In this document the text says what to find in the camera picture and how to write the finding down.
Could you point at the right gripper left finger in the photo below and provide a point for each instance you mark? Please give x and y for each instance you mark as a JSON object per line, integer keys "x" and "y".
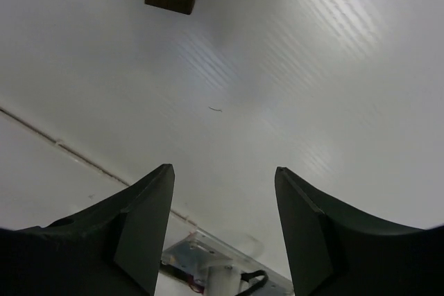
{"x": 113, "y": 247}

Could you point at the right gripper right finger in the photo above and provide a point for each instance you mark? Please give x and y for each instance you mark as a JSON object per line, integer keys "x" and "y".
{"x": 334, "y": 248}

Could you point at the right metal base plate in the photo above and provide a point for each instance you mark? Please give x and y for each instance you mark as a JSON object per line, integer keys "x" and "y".
{"x": 210, "y": 266}

